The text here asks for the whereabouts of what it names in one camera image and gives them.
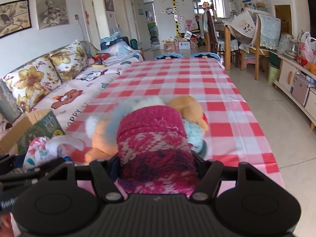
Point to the floral patterned cloth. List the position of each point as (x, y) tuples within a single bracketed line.
[(43, 150)]

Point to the giraffe height chart sticker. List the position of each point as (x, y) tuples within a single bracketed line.
[(175, 12)]

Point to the orange plush toy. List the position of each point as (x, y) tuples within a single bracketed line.
[(101, 147)]

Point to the wooden dining table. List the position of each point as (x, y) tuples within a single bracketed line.
[(227, 45)]

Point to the grey portrait sketch poster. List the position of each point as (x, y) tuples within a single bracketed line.
[(51, 13)]

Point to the small floral cushion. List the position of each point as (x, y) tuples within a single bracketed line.
[(69, 61)]

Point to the white tv cabinet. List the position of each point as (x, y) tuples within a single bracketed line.
[(298, 83)]

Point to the sofa with cartoon cover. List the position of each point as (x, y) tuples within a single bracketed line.
[(69, 99)]

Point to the white red plastic bag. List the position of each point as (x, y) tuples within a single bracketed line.
[(307, 47)]

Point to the light blue fluffy plush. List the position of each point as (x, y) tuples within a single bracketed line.
[(195, 138)]

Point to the large floral cushion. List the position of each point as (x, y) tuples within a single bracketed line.
[(32, 82)]

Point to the green waste bin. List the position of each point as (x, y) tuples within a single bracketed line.
[(272, 74)]

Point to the black framed sketch picture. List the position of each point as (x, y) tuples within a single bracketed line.
[(15, 17)]

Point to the pink knitted wool hat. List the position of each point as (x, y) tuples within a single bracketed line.
[(154, 153)]

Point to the cardboard box green print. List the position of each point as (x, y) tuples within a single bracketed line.
[(42, 123)]

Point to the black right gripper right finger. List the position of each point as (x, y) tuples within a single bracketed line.
[(209, 174)]

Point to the red white checkered tablecloth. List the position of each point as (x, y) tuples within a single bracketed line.
[(201, 90)]

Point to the red box on sofa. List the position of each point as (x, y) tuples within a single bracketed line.
[(100, 56)]

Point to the tan bear plush strawberry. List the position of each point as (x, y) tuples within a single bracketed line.
[(190, 109)]

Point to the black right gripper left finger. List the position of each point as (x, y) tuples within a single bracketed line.
[(104, 174)]

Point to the wooden dining chair blue cover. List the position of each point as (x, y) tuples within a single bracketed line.
[(266, 35)]

